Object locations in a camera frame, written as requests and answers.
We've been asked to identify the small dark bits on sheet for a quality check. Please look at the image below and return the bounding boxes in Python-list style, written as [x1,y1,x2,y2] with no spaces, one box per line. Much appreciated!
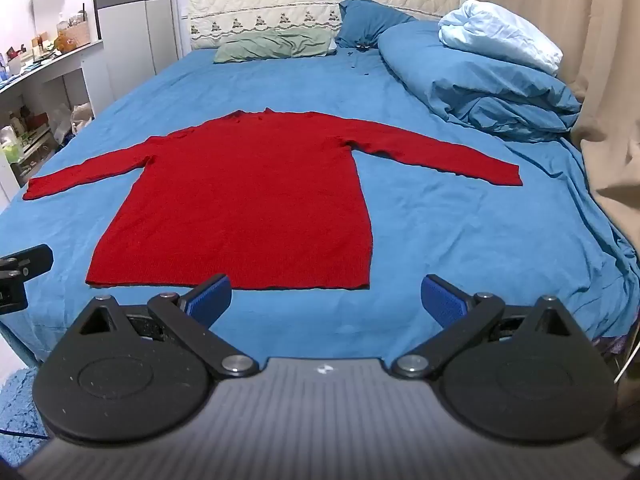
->
[345,45,373,77]

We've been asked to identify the wicker basket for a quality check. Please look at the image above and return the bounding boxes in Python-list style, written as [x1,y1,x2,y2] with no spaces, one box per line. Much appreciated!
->
[65,22,92,47]

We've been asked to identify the red knit sweater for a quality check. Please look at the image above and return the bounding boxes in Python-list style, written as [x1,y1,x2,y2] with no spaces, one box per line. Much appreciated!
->
[22,106,524,292]

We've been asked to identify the white cluttered desk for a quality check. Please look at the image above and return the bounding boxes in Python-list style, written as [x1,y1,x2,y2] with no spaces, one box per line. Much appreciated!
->
[0,10,108,206]

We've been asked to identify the white and grey wardrobe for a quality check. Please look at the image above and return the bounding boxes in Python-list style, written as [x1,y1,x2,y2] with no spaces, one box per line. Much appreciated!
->
[90,0,181,103]

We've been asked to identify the beige curtain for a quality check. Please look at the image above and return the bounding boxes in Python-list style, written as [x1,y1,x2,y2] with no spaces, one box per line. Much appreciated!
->
[467,0,640,241]

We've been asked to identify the green cloth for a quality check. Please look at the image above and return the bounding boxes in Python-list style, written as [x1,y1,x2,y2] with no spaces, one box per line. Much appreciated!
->
[213,29,333,65]

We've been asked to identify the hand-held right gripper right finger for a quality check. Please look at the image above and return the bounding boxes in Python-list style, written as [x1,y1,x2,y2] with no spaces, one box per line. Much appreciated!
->
[390,273,578,380]

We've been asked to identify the light blue blanket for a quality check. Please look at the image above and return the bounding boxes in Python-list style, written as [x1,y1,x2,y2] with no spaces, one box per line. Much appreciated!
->
[438,0,564,77]

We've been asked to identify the dark blue pillow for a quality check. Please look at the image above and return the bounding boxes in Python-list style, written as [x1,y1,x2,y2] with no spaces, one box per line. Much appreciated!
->
[334,0,418,50]

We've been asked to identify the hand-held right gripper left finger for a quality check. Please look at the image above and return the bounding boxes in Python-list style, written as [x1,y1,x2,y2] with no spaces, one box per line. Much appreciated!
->
[67,273,261,380]

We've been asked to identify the fluffy blue rug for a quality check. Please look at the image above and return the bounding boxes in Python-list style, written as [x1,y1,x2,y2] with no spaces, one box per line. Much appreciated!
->
[0,366,53,468]

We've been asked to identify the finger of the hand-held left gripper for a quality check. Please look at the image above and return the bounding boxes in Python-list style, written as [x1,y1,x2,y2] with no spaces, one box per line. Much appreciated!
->
[0,243,55,317]

